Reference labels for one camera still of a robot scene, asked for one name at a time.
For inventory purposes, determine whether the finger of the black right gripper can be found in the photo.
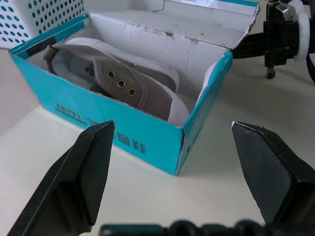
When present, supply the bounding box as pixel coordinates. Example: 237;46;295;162
232;48;266;60
243;31;266;48

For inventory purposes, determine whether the grey canvas shoe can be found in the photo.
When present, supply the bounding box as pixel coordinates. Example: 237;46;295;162
64;36;178;87
43;43;190;123

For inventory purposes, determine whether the blue white box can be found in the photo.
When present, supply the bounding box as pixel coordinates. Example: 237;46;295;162
8;0;261;177

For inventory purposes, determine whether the white perforated plastic basket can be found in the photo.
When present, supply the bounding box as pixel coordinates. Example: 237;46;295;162
0;0;86;49

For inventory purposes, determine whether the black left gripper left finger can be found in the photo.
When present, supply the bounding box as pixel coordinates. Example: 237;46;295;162
7;120;116;236

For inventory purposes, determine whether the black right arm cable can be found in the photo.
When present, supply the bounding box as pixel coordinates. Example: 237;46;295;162
304;53;315;87

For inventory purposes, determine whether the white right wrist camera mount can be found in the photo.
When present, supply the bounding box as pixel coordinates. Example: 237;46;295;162
292;0;312;61

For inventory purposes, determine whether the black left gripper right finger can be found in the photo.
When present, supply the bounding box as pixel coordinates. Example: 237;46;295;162
230;121;315;226

